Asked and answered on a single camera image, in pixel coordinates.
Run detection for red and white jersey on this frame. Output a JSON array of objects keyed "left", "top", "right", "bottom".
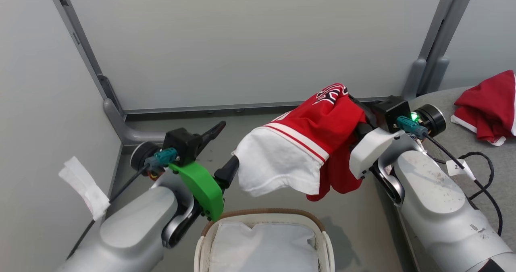
[{"left": 233, "top": 83, "right": 368, "bottom": 202}]

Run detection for looped black cable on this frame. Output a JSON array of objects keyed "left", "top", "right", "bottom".
[{"left": 459, "top": 152, "right": 495, "bottom": 200}]

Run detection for grey partition post with foot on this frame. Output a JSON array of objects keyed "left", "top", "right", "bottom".
[{"left": 44, "top": 0, "right": 168, "bottom": 144}]

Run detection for red garment with white trim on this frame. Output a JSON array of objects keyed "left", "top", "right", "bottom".
[{"left": 450, "top": 70, "right": 516, "bottom": 147}]

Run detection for white cable label tag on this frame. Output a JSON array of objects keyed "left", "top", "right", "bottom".
[{"left": 445, "top": 159, "right": 476, "bottom": 181}]

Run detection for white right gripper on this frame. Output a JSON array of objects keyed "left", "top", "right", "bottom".
[{"left": 349, "top": 95, "right": 405, "bottom": 180}]

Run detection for teal cable connector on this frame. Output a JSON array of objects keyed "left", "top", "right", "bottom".
[
  {"left": 144, "top": 147, "right": 179, "bottom": 171},
  {"left": 397, "top": 116, "right": 429, "bottom": 139}
]

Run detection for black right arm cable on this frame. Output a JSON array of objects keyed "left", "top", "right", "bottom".
[{"left": 423, "top": 135, "right": 504, "bottom": 237}]

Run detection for white cloth in basket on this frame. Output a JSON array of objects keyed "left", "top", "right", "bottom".
[{"left": 209, "top": 221, "right": 320, "bottom": 272}]

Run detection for teal right cable connector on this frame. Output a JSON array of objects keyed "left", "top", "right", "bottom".
[{"left": 397, "top": 116, "right": 429, "bottom": 139}]

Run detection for grey partition corner post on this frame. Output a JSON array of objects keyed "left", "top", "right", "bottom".
[{"left": 403, "top": 0, "right": 480, "bottom": 100}]

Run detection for woven rim laundry basket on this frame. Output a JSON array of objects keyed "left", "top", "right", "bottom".
[{"left": 193, "top": 208, "right": 335, "bottom": 272}]

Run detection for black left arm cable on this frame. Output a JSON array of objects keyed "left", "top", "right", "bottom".
[{"left": 67, "top": 165, "right": 150, "bottom": 260}]

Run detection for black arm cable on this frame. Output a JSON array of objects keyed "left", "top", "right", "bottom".
[
  {"left": 67, "top": 165, "right": 150, "bottom": 260},
  {"left": 423, "top": 135, "right": 504, "bottom": 237}
]

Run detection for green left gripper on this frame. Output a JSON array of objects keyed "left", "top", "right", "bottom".
[{"left": 168, "top": 121, "right": 240, "bottom": 222}]

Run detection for teal left cable connector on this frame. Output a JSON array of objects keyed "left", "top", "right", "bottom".
[{"left": 144, "top": 147, "right": 179, "bottom": 171}]

